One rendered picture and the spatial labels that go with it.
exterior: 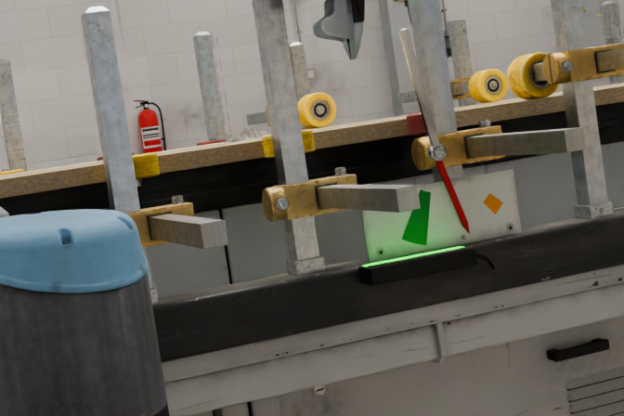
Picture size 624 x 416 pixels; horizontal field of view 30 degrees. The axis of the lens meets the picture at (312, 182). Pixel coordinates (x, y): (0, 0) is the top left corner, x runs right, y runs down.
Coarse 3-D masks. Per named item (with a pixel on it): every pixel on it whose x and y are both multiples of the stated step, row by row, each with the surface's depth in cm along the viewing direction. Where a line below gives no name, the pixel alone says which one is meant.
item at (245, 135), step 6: (240, 132) 210; (246, 132) 208; (252, 132) 206; (258, 132) 209; (264, 132) 209; (228, 138) 209; (234, 138) 207; (240, 138) 207; (246, 138) 206; (252, 138) 205
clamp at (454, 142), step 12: (456, 132) 177; (468, 132) 177; (480, 132) 178; (492, 132) 179; (420, 144) 176; (444, 144) 176; (456, 144) 177; (420, 156) 177; (456, 156) 177; (492, 156) 179; (504, 156) 179; (420, 168) 177; (432, 168) 177
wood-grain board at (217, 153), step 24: (552, 96) 211; (600, 96) 206; (384, 120) 218; (456, 120) 196; (504, 120) 200; (216, 144) 227; (240, 144) 183; (336, 144) 189; (48, 168) 236; (72, 168) 174; (96, 168) 175; (168, 168) 179; (192, 168) 181; (0, 192) 171; (24, 192) 172
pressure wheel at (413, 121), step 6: (408, 114) 190; (414, 114) 188; (420, 114) 187; (408, 120) 189; (414, 120) 188; (420, 120) 187; (408, 126) 190; (414, 126) 188; (420, 126) 187; (414, 132) 188; (420, 132) 187; (426, 132) 187
